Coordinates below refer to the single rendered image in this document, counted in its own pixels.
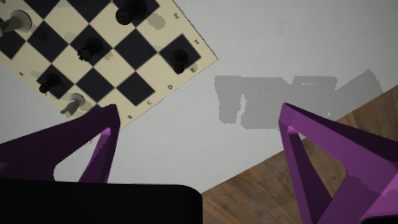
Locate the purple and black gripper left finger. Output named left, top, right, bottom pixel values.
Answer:
left=0, top=104, right=121, bottom=183

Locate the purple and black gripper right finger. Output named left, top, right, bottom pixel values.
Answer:
left=278, top=103, right=398, bottom=224

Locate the black and cream chessboard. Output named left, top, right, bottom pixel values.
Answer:
left=0, top=0, right=217, bottom=131

